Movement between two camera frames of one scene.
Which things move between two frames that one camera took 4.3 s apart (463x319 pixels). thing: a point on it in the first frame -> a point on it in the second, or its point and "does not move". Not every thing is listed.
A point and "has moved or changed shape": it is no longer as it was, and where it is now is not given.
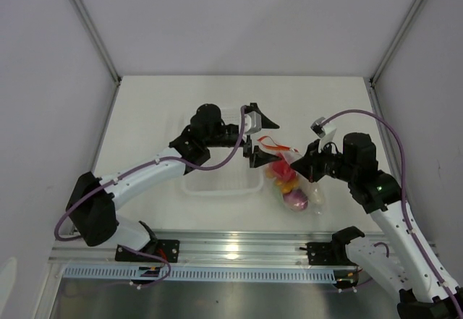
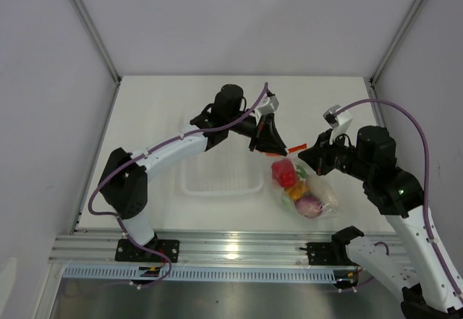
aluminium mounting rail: [201, 248] does not move
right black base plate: [333, 253] does not move
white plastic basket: [235, 177] does not move
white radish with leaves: [315, 195] -> [320, 187]
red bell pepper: [283, 168] has moved or changed shape
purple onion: [296, 200] -> [309, 205]
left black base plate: [168, 249] does not move
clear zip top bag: [294, 190] has moved or changed shape
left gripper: [259, 157] -> [267, 139]
